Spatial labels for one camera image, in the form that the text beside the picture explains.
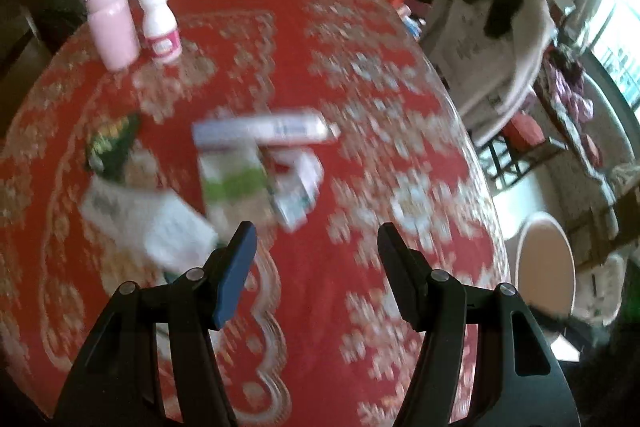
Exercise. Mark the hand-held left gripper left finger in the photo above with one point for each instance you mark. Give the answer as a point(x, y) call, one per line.
point(235, 277)

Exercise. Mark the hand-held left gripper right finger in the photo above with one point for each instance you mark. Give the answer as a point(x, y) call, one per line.
point(400, 277)

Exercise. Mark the green white carton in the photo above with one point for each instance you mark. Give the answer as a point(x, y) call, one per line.
point(235, 187)

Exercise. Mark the white red blue carton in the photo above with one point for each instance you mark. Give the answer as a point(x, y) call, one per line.
point(297, 187)

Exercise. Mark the beige plastic bucket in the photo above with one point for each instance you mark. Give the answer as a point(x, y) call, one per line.
point(545, 267)

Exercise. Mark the long white blue box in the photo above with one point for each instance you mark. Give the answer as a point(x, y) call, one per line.
point(260, 128)

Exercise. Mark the dark green packet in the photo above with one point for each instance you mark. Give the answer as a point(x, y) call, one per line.
point(112, 147)

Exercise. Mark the small wooden stool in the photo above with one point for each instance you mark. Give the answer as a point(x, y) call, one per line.
point(495, 159)

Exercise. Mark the red stool cushion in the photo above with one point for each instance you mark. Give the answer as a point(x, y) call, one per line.
point(522, 132)

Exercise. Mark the floral sofa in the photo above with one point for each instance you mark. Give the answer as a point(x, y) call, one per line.
point(575, 147)

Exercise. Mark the pink clothes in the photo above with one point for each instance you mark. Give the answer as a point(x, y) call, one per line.
point(570, 92)

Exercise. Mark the white bottle with red label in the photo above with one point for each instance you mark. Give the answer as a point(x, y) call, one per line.
point(160, 37)

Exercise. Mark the blue plastic bag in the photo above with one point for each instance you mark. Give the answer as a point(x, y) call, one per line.
point(410, 24)

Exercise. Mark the pink bottle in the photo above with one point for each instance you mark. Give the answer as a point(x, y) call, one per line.
point(112, 32)

